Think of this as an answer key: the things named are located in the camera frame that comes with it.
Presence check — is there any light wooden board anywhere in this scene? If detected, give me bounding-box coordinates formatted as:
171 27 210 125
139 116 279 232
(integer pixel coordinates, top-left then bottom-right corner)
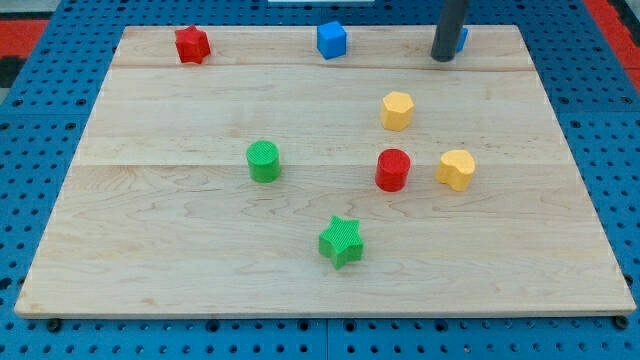
15 25 636 319

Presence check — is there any green cylinder block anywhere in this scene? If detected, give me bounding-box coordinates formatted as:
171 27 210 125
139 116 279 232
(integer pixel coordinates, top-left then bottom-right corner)
246 140 280 183

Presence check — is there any green star block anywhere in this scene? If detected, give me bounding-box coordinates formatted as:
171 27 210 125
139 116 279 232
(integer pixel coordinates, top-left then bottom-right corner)
318 216 364 270

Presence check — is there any red cylinder block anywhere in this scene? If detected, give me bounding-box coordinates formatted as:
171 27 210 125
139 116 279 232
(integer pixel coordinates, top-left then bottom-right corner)
375 148 411 192

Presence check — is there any yellow hexagon block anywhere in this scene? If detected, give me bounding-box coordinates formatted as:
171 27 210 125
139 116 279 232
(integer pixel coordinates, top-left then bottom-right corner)
380 91 415 131

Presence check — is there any yellow heart block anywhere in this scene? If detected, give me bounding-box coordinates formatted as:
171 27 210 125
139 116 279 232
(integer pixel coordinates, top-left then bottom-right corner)
435 149 476 192

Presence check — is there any blue cube block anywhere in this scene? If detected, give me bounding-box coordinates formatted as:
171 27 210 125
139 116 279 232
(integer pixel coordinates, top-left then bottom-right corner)
316 21 347 60

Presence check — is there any red star block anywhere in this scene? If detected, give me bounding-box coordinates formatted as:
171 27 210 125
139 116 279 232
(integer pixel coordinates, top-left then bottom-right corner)
174 25 211 64

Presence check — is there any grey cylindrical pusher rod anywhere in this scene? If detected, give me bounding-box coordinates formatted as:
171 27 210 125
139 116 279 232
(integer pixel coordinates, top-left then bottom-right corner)
431 0 471 62

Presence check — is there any blue block behind rod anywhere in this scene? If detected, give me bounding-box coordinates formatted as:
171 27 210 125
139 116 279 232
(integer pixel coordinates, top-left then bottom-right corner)
456 27 469 53

